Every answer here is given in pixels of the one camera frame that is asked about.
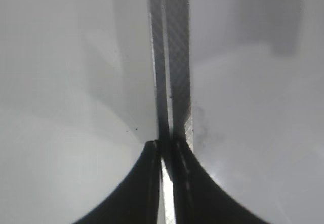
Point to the white board with aluminium frame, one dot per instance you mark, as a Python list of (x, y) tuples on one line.
[(241, 82)]

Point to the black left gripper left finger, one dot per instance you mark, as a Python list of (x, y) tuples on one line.
[(136, 198)]

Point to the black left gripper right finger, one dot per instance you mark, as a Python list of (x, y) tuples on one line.
[(197, 199)]

